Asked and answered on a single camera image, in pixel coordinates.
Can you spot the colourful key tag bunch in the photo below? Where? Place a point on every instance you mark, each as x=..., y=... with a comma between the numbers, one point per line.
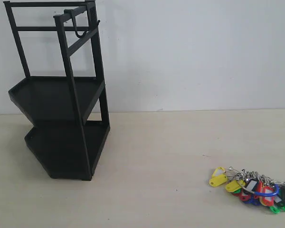
x=251, y=187

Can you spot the black two-tier corner rack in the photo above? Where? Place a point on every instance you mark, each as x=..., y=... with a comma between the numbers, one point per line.
x=69, y=113

